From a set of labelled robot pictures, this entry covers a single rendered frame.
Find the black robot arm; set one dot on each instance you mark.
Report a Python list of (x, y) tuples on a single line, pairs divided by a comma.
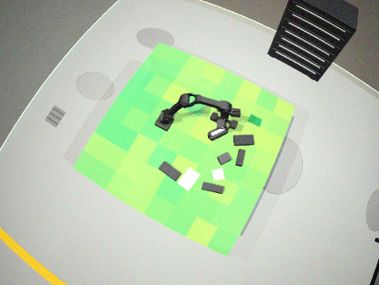
[(222, 106)]

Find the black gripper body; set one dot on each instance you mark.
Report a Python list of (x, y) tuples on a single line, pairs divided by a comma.
[(232, 124)]

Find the small green flat block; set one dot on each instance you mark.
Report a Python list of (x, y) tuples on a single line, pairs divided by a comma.
[(254, 120)]

